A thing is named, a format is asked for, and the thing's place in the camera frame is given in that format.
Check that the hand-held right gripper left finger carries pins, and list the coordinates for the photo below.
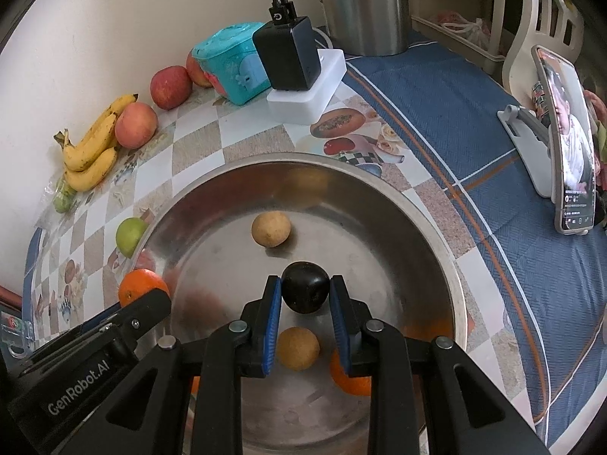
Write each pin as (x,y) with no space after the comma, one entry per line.
(272,327)

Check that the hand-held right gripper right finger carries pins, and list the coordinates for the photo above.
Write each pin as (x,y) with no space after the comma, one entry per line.
(341,327)

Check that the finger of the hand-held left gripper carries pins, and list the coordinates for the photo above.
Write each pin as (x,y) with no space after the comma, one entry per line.
(102,318)
(147,310)

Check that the orange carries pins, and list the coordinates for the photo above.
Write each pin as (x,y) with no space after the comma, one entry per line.
(354,383)
(140,285)

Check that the dark purple plum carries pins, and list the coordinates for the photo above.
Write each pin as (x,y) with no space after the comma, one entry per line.
(306,291)

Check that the stainless steel basin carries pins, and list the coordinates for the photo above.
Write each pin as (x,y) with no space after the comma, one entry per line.
(213,256)

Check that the tan round pear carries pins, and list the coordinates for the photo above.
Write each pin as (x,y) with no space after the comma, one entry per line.
(298,348)
(271,230)

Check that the green lime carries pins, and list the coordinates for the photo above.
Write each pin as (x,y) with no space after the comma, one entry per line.
(130,237)

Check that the clear plastic package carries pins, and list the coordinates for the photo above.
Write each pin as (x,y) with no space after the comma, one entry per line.
(14,329)

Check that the red bar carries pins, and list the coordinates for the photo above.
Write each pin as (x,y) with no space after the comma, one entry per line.
(7,296)

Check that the small green fruit in wrap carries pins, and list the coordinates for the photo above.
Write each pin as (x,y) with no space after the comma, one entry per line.
(64,199)

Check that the yellow banana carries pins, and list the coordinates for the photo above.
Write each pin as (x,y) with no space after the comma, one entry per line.
(124,104)
(87,149)
(92,174)

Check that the checkered printed tablecloth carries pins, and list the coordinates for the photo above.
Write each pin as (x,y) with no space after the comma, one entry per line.
(199,151)

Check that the pale pink apple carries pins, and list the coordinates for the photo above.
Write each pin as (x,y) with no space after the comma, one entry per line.
(136,124)

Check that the blue tablecloth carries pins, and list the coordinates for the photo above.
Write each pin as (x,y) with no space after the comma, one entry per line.
(498,208)

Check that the dark red apple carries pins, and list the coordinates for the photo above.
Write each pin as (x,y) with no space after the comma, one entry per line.
(170,86)

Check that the white power strip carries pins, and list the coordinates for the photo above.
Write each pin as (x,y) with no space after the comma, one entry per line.
(308,102)

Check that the teal toy box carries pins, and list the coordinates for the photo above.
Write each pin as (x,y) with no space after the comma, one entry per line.
(232,64)

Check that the white phone stand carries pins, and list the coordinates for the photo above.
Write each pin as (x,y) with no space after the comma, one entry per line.
(526,142)

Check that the black charger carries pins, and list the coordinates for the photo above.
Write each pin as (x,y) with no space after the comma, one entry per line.
(287,54)

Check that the smartphone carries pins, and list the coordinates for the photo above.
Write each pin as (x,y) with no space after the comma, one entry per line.
(569,142)

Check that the beige plastic rack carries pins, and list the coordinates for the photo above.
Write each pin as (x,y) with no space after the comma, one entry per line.
(455,38)

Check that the stainless steel kettle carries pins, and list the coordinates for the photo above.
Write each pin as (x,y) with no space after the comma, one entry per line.
(365,9)

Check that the pink plastic bag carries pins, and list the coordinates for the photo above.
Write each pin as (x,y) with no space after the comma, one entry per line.
(467,28)

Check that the white plastic chair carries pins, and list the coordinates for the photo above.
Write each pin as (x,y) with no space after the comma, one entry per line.
(545,14)

